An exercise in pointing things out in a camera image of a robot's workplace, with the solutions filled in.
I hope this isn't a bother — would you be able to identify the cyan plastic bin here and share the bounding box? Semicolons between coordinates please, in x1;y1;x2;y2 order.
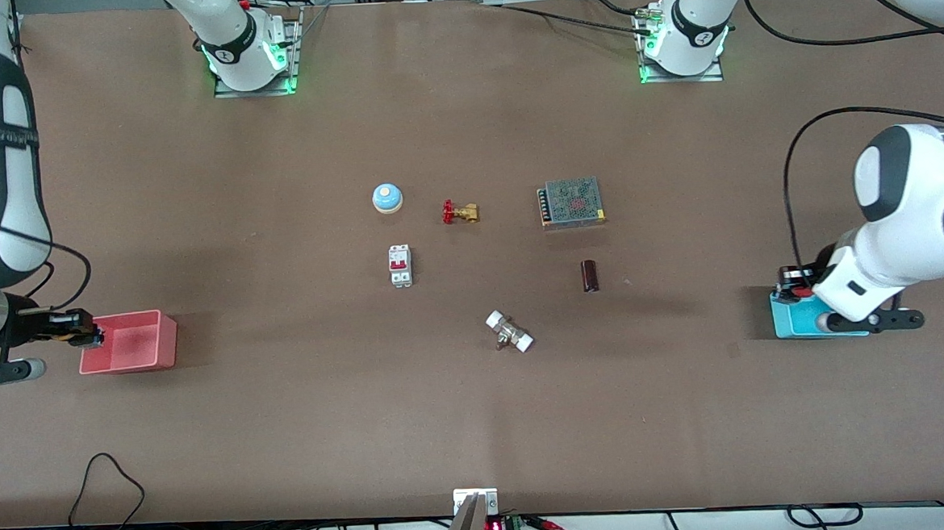
769;280;872;342

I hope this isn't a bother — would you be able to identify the pink plastic bin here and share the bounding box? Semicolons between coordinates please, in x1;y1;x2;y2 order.
77;308;180;375

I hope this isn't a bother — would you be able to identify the metal mesh power supply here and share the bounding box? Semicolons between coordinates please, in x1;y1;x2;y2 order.
537;176;608;231

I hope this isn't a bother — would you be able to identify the white-capped metal valve fitting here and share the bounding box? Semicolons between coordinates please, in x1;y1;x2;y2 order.
484;308;536;357

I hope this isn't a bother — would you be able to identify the white circuit breaker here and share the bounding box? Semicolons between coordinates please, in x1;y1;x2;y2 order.
388;243;414;289

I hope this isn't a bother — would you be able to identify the blue bell-shaped button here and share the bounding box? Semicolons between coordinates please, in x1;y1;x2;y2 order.
371;182;404;215

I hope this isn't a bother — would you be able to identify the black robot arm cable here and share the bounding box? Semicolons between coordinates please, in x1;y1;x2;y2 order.
0;192;94;316
736;0;944;285

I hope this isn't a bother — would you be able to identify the black looped cable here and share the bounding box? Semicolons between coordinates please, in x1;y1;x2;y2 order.
65;450;149;530

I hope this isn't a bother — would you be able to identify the black coiled cable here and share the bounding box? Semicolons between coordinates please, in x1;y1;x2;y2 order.
786;502;865;530

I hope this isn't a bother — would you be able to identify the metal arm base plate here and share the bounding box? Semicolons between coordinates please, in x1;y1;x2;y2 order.
633;0;725;86
209;6;307;100

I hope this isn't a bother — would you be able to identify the red-handled brass valve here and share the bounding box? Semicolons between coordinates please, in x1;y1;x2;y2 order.
441;198;481;226

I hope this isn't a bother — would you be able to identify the thin black table cable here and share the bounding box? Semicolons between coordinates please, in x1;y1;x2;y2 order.
484;0;658;45

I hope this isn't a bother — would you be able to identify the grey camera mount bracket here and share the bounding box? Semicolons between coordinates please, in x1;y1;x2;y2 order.
434;486;501;530

